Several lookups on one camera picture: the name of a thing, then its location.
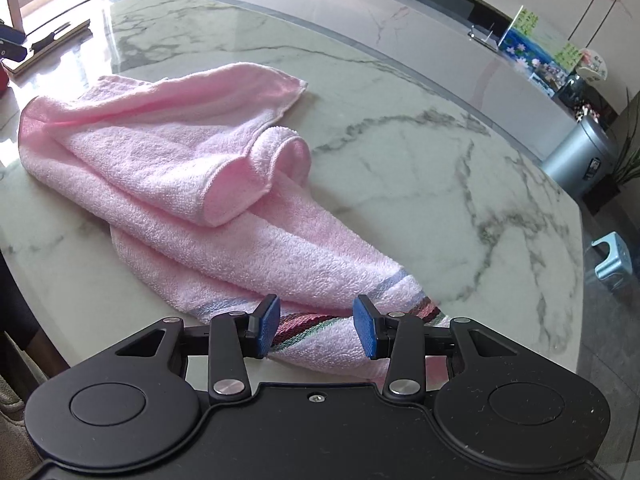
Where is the pink terry towel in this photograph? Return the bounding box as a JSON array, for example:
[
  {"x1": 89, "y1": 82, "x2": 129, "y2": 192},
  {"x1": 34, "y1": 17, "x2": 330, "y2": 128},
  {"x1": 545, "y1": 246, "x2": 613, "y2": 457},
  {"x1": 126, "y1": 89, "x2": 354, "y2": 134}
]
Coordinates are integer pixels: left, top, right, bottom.
[{"x1": 17, "y1": 63, "x2": 449, "y2": 382}]

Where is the wooden tray with knife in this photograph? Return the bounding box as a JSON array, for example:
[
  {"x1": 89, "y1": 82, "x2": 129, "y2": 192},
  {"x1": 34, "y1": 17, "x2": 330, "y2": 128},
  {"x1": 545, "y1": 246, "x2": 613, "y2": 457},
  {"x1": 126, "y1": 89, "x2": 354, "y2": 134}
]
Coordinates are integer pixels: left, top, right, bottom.
[{"x1": 1, "y1": 20, "x2": 91, "y2": 78}]

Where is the light blue plastic stool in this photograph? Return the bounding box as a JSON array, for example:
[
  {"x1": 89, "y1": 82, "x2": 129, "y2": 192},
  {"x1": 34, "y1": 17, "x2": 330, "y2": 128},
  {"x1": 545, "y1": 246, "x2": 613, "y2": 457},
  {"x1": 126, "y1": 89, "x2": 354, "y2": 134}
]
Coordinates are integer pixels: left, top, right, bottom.
[{"x1": 590, "y1": 231, "x2": 634, "y2": 292}]

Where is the silver metal trash bin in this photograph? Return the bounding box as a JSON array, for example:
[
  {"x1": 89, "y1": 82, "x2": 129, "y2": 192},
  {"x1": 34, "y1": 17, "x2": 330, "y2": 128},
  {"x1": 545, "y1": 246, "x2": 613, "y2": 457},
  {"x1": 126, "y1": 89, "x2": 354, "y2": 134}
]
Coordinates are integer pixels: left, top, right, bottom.
[{"x1": 541, "y1": 116, "x2": 617, "y2": 198}]

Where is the green potted plant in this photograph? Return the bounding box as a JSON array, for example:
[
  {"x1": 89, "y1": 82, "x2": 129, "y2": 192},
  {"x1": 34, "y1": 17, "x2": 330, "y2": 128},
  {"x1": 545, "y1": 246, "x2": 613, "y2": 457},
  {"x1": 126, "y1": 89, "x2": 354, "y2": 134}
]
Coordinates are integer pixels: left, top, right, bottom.
[{"x1": 614, "y1": 92, "x2": 640, "y2": 186}]

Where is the lotus painting with calligraphy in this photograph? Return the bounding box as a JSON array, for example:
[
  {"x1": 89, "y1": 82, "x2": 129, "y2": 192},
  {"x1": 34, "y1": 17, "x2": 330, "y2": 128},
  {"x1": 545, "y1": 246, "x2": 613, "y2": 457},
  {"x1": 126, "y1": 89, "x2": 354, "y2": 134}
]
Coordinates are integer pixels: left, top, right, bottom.
[{"x1": 498, "y1": 6, "x2": 582, "y2": 98}]

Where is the white paper fan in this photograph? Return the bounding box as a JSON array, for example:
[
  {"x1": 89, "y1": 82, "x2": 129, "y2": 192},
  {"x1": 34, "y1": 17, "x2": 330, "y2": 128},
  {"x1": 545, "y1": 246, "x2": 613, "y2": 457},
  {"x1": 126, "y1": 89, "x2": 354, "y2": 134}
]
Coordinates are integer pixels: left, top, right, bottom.
[{"x1": 575, "y1": 48, "x2": 608, "y2": 84}]

